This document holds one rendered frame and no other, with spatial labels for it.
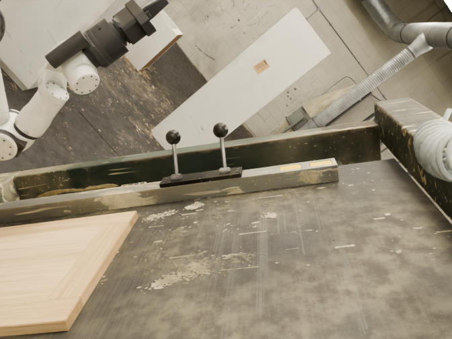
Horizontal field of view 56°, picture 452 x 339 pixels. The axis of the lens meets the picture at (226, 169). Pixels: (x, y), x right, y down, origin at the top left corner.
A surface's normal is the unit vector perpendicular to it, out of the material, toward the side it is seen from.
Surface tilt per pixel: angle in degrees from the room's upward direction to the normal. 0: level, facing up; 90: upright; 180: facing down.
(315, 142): 90
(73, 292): 60
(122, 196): 90
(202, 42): 90
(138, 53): 90
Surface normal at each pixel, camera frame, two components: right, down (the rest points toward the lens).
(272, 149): -0.09, 0.35
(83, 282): -0.18, -0.93
